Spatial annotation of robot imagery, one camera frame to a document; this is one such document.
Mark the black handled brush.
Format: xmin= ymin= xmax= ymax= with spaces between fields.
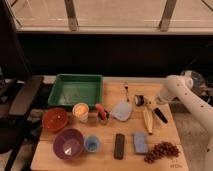
xmin=134 ymin=95 xmax=168 ymax=123

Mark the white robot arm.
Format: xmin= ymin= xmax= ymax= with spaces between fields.
xmin=149 ymin=75 xmax=213 ymax=171

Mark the blue sponge block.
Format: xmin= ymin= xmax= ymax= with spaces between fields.
xmin=133 ymin=132 xmax=148 ymax=154

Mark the bunch of red grapes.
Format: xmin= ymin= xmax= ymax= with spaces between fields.
xmin=144 ymin=142 xmax=179 ymax=163

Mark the black remote control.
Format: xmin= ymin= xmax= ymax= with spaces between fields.
xmin=114 ymin=134 xmax=125 ymax=160

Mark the white paper cup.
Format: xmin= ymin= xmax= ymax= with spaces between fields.
xmin=72 ymin=103 xmax=89 ymax=123

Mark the small blue cup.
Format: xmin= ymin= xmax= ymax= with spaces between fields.
xmin=84 ymin=135 xmax=100 ymax=153

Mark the green plastic tray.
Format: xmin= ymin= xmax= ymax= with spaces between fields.
xmin=48 ymin=74 xmax=103 ymax=108

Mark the purple bowl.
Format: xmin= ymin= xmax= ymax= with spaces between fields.
xmin=53 ymin=129 xmax=84 ymax=160

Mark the red-brown bowl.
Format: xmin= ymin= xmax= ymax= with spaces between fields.
xmin=42 ymin=107 xmax=68 ymax=132

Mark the black office chair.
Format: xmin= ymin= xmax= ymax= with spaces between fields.
xmin=0 ymin=76 xmax=44 ymax=171

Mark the red-handled tool in cup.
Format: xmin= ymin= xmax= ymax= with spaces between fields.
xmin=95 ymin=103 xmax=109 ymax=125

